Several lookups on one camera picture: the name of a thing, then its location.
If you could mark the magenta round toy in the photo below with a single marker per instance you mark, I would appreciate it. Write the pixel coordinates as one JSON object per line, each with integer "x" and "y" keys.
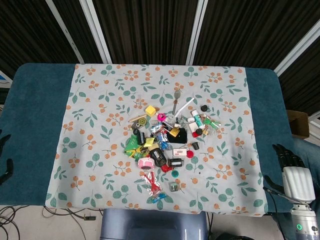
{"x": 161, "y": 117}

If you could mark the green tea packet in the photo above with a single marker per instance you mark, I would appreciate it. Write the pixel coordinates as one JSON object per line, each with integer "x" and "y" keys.
{"x": 131, "y": 142}

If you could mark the pink cake shaped toy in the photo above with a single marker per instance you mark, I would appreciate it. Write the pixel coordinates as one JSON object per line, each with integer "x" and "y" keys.
{"x": 146, "y": 163}

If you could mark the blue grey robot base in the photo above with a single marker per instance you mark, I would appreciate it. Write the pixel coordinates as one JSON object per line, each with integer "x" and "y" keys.
{"x": 150, "y": 225}

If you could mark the black knob cap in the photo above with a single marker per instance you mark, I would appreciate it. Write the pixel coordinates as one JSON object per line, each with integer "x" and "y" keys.
{"x": 195, "y": 145}
{"x": 204, "y": 108}

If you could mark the white partition frame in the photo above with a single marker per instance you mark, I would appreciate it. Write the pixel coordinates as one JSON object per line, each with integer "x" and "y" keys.
{"x": 297, "y": 52}
{"x": 65, "y": 32}
{"x": 196, "y": 32}
{"x": 97, "y": 32}

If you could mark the blue white snack packet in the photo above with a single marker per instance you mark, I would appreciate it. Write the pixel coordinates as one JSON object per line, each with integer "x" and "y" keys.
{"x": 155, "y": 129}

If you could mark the beige small clip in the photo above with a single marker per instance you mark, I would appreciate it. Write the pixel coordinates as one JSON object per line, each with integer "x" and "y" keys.
{"x": 205, "y": 131}

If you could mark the black cylinder with label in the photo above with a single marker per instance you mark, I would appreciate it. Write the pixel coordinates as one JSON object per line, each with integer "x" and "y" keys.
{"x": 140, "y": 137}

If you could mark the teal blue table cover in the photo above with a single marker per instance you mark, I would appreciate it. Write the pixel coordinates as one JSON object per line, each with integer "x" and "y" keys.
{"x": 32, "y": 112}

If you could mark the black box white label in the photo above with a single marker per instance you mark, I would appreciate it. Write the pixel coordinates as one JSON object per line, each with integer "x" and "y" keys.
{"x": 176, "y": 162}

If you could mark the black round cap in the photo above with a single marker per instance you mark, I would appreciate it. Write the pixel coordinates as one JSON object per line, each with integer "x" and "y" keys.
{"x": 199, "y": 131}

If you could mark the blue denim cloth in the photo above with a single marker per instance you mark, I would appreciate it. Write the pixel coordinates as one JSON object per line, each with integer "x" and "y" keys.
{"x": 310, "y": 150}

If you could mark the white flat plastic strip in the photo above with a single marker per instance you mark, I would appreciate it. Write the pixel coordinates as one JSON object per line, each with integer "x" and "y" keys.
{"x": 186, "y": 104}

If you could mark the tan wooden stick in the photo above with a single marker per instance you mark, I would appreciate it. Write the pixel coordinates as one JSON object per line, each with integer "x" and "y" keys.
{"x": 137, "y": 118}

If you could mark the floral leaf print tablecloth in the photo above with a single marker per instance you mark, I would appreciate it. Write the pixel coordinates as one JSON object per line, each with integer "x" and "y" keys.
{"x": 100, "y": 155}

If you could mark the red sticky toy man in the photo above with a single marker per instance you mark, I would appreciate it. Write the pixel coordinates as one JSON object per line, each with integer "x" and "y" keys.
{"x": 152, "y": 183}

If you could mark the brass padlock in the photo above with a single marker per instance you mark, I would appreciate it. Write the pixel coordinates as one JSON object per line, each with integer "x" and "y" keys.
{"x": 174, "y": 132}

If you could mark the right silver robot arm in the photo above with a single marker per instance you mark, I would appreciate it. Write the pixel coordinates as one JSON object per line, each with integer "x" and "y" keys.
{"x": 303, "y": 222}

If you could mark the white box red print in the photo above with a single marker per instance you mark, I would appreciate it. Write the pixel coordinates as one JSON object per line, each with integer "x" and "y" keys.
{"x": 180, "y": 152}

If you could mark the small black floor adapter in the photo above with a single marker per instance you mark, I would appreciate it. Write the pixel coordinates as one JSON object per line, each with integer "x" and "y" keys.
{"x": 90, "y": 218}

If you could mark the brown cardboard box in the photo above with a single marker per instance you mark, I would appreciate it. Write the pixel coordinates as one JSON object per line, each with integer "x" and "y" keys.
{"x": 298, "y": 122}

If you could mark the green wrapped candy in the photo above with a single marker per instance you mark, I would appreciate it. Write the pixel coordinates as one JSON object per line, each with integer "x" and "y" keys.
{"x": 211, "y": 122}

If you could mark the olive round disc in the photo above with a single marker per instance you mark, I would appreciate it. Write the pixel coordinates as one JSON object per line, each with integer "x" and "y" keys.
{"x": 142, "y": 121}

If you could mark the white green tube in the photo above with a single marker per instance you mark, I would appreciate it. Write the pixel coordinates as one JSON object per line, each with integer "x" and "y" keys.
{"x": 197, "y": 118}

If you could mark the yellow foam cube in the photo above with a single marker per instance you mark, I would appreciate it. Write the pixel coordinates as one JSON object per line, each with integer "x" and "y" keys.
{"x": 150, "y": 110}

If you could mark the yellow sticky toy man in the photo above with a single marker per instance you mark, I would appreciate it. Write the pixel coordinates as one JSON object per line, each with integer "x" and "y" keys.
{"x": 132, "y": 151}

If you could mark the green pencil sharpener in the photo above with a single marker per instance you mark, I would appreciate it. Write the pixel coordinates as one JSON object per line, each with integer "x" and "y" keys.
{"x": 174, "y": 186}

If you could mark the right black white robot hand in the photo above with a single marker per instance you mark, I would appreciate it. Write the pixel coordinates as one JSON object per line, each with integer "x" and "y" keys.
{"x": 298, "y": 183}

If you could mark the tan paper packet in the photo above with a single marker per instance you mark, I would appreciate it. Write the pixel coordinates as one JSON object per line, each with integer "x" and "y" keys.
{"x": 154, "y": 146}

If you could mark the red round disc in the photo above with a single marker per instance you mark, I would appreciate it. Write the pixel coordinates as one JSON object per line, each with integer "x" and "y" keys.
{"x": 191, "y": 154}

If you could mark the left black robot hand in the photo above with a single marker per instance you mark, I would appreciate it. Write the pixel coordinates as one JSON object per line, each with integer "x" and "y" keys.
{"x": 7, "y": 168}

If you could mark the blue toy in clear bag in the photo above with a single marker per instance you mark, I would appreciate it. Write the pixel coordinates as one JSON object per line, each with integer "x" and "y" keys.
{"x": 163, "y": 142}

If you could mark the small grey metal spoon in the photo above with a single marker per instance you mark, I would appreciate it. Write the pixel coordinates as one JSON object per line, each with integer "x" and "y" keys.
{"x": 176, "y": 96}

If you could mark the white box red cap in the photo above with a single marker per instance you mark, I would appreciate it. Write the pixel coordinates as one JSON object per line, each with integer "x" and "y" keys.
{"x": 192, "y": 127}

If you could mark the blue candy packet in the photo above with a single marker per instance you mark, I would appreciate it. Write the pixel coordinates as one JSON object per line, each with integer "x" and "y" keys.
{"x": 158, "y": 197}

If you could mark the yellow small packet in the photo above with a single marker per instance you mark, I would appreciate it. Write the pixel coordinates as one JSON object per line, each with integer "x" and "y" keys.
{"x": 149, "y": 141}

